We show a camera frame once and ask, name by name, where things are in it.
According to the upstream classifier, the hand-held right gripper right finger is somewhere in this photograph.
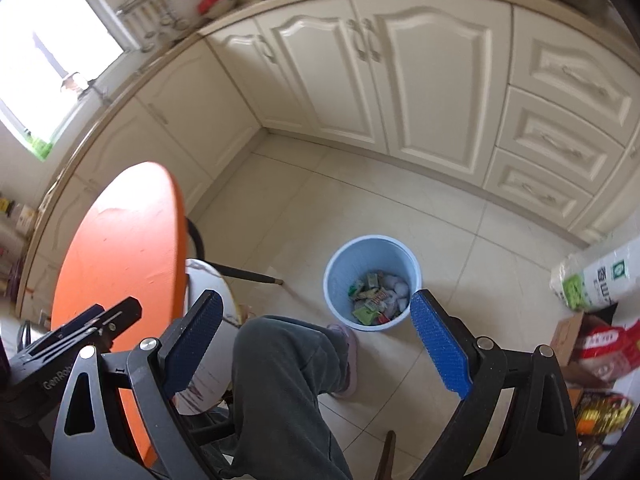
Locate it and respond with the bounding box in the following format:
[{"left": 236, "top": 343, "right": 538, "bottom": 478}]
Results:
[{"left": 409, "top": 289, "right": 581, "bottom": 480}]

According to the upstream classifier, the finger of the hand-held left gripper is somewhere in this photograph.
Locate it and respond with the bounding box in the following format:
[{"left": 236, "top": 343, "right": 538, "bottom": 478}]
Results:
[{"left": 92, "top": 296, "right": 143, "bottom": 351}]

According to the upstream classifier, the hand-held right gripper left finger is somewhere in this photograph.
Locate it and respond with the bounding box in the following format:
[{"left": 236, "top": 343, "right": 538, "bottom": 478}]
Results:
[{"left": 50, "top": 289, "right": 224, "bottom": 480}]

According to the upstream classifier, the blue plastic bin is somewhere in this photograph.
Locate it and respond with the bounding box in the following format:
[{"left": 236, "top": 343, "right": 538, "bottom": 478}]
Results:
[{"left": 322, "top": 235, "right": 422, "bottom": 332}]

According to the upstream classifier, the white crumpled plastic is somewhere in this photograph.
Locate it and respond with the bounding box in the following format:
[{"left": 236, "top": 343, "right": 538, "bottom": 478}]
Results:
[{"left": 389, "top": 274, "right": 412, "bottom": 311}]

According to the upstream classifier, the orange round table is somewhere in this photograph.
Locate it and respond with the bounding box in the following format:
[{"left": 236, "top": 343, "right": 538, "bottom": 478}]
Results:
[{"left": 51, "top": 161, "right": 190, "bottom": 468}]

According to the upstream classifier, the pile of snack wrappers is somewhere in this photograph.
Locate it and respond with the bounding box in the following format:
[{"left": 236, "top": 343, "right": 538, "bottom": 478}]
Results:
[{"left": 348, "top": 270, "right": 401, "bottom": 325}]

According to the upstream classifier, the lilac slipper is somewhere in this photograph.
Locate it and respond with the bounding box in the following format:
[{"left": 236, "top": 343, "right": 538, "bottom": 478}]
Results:
[{"left": 327, "top": 323, "right": 359, "bottom": 400}]

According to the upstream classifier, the person's grey trouser leg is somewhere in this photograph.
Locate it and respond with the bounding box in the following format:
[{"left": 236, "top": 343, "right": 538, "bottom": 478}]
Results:
[{"left": 207, "top": 316, "right": 353, "bottom": 480}]

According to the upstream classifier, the brown wooden chair leg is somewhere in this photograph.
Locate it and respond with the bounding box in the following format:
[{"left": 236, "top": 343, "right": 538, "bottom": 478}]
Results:
[{"left": 377, "top": 430, "right": 396, "bottom": 480}]

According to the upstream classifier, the cardboard box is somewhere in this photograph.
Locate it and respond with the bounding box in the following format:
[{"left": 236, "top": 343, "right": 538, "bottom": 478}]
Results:
[{"left": 552, "top": 311, "right": 621, "bottom": 388}]

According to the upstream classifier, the red white rice bag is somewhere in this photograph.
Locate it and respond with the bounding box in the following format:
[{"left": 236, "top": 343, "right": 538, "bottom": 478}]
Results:
[{"left": 572, "top": 325, "right": 640, "bottom": 386}]

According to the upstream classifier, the white paper roll pack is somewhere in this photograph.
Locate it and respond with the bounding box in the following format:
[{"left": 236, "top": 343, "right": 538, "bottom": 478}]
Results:
[{"left": 550, "top": 237, "right": 640, "bottom": 311}]

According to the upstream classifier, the green packet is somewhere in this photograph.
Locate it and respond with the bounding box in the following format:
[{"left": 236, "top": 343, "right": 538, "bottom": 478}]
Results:
[{"left": 24, "top": 131, "right": 54, "bottom": 161}]

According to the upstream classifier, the steel faucet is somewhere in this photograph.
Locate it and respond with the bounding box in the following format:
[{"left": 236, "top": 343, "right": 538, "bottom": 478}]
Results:
[{"left": 60, "top": 71, "right": 113, "bottom": 106}]

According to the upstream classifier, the window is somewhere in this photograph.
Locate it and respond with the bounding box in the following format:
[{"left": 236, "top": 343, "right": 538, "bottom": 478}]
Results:
[{"left": 0, "top": 0, "right": 138, "bottom": 148}]

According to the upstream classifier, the row of hanging steel utensils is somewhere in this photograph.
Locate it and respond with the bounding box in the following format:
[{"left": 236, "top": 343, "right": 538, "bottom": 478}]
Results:
[{"left": 122, "top": 2, "right": 191, "bottom": 53}]

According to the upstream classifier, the red lidded white bowl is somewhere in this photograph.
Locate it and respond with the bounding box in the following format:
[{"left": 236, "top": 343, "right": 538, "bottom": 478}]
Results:
[{"left": 196, "top": 0, "right": 237, "bottom": 17}]

